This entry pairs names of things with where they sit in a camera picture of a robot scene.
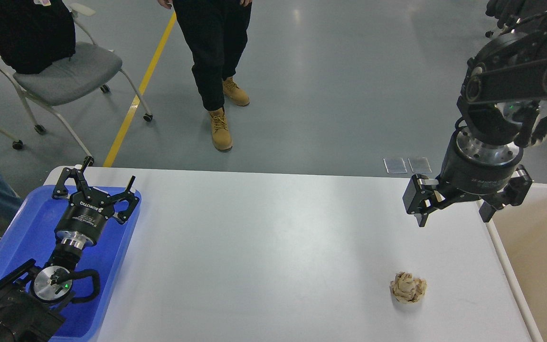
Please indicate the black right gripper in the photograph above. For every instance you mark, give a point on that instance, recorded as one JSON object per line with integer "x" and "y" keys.
{"x": 471, "y": 166}

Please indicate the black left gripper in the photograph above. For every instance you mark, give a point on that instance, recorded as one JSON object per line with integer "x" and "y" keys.
{"x": 85, "y": 215}

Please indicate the brown paper ball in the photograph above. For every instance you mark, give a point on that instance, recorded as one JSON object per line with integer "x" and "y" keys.
{"x": 407, "y": 289}

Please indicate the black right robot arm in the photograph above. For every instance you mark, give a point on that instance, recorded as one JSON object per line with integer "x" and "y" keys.
{"x": 500, "y": 103}

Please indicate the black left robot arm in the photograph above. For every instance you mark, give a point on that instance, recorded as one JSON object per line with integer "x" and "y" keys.
{"x": 60, "y": 257}

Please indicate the right floor outlet plate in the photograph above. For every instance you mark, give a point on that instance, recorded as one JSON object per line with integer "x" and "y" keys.
{"x": 420, "y": 165}

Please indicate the floor outlet plate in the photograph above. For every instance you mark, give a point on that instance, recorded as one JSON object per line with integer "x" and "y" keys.
{"x": 420, "y": 165}
{"x": 395, "y": 165}

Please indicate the blue plastic tray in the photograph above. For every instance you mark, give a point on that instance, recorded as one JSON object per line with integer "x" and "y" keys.
{"x": 31, "y": 234}

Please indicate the left floor outlet plate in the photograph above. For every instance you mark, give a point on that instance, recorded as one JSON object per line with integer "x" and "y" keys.
{"x": 395, "y": 165}

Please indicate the beige plastic bin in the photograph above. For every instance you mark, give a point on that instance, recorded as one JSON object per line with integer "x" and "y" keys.
{"x": 519, "y": 235}

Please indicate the grey office chair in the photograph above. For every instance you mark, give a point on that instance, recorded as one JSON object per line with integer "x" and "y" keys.
{"x": 67, "y": 80}

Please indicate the tan boot left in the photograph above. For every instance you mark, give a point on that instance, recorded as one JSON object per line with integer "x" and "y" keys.
{"x": 220, "y": 134}

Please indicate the tan boot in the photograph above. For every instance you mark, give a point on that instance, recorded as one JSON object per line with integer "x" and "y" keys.
{"x": 234, "y": 93}
{"x": 220, "y": 134}

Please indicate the black jacket on chair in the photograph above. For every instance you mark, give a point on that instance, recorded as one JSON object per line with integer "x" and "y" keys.
{"x": 33, "y": 36}

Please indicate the tan boot right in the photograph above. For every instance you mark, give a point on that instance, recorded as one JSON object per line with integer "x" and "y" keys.
{"x": 234, "y": 93}

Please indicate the standing person black trousers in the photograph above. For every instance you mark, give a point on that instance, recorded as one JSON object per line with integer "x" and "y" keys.
{"x": 216, "y": 33}

